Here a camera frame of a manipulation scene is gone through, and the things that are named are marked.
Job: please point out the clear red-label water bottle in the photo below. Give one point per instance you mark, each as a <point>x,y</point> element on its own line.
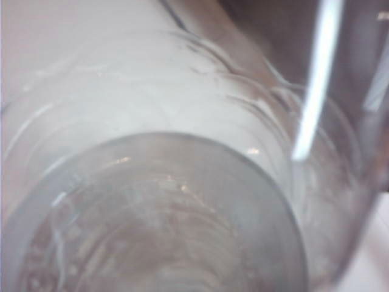
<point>152,106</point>

